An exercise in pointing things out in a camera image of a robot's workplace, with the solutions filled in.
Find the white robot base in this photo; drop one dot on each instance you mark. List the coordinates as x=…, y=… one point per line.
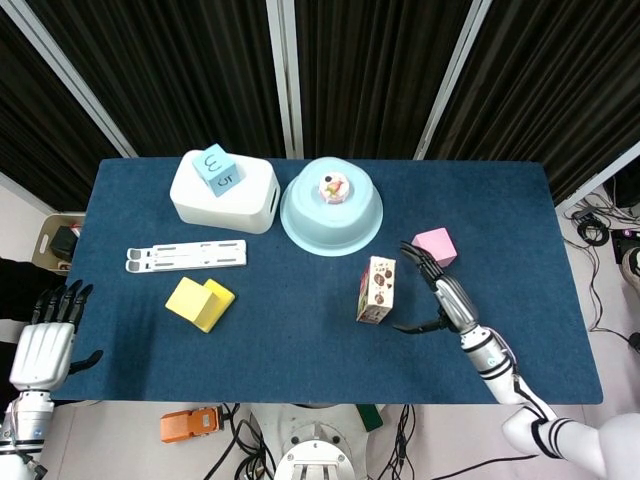
x=310, y=440

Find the green block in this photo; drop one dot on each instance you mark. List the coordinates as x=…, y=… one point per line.
x=370, y=417

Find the yellow foam cube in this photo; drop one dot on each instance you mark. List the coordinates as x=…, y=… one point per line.
x=192, y=300

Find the white plastic storage bin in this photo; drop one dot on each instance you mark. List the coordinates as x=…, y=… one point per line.
x=225, y=210

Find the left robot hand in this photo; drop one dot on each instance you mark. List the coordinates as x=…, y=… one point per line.
x=42, y=350

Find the dark blue table cloth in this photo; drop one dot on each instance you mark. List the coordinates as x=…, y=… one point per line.
x=300, y=360

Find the white partition post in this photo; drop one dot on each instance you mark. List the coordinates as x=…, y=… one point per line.
x=286, y=80
x=70, y=75
x=450, y=80
x=595, y=175

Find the white folding laptop stand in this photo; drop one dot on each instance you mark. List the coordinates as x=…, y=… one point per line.
x=190, y=255

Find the black pleated curtain panel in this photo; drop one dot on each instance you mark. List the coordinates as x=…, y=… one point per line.
x=560, y=75
x=380, y=65
x=40, y=125
x=175, y=65

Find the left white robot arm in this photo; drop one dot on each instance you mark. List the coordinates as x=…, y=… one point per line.
x=25, y=430

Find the light blue plastic basin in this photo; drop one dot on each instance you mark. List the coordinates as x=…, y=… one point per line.
x=310, y=225

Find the beige plastic basket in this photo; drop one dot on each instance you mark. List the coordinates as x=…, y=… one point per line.
x=47, y=235

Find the printed snack carton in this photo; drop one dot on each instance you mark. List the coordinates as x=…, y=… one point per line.
x=378, y=287

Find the pink foam cube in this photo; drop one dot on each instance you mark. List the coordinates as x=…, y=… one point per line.
x=437, y=247

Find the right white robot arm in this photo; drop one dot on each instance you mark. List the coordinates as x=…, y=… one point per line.
x=520, y=395

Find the toy cake with fruit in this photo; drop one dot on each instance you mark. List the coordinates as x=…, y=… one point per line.
x=334, y=189

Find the light blue numbered cube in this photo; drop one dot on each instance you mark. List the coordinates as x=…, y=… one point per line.
x=220, y=170

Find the orange foot pedal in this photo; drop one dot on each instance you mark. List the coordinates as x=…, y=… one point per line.
x=187, y=425

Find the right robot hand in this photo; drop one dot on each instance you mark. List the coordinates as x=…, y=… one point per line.
x=452, y=300

